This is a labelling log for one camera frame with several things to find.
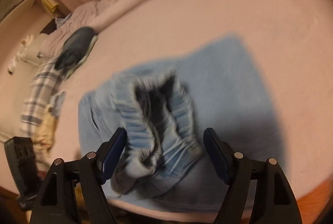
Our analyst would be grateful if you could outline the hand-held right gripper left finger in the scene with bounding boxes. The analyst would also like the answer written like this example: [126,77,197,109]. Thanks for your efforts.
[30,127,128,224]

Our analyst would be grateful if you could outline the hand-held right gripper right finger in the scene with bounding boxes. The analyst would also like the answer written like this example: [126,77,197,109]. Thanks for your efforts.
[203,128,303,224]

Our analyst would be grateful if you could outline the light blue denim pants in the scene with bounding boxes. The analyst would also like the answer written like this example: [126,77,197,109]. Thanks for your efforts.
[78,35,289,214]

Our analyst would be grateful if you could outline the light blue striped pants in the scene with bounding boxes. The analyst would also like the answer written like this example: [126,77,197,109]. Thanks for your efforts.
[48,91,66,115]

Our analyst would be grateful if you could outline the cream printed shorts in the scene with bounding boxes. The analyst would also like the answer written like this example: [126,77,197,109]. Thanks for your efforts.
[34,107,59,152]

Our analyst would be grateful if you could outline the blue plaid pillow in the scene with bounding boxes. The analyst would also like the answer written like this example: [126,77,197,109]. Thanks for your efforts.
[20,57,67,133]

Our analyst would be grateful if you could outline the green folded garment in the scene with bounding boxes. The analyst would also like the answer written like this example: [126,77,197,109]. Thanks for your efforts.
[66,35,99,79]

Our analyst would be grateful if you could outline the white cloth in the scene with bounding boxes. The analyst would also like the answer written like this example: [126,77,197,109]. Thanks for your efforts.
[8,35,35,74]

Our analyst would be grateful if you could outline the dark folded jeans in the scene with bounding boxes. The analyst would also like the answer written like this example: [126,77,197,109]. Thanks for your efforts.
[55,27,96,76]

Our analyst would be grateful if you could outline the pink bed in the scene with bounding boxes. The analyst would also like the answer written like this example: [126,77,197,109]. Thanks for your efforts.
[0,0,333,217]

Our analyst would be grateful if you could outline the beige cardboard box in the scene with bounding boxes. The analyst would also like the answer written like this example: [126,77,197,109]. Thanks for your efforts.
[0,0,39,22]

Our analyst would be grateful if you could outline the stack of yellowish papers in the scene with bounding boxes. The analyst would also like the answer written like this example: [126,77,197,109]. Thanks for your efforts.
[39,0,61,16]

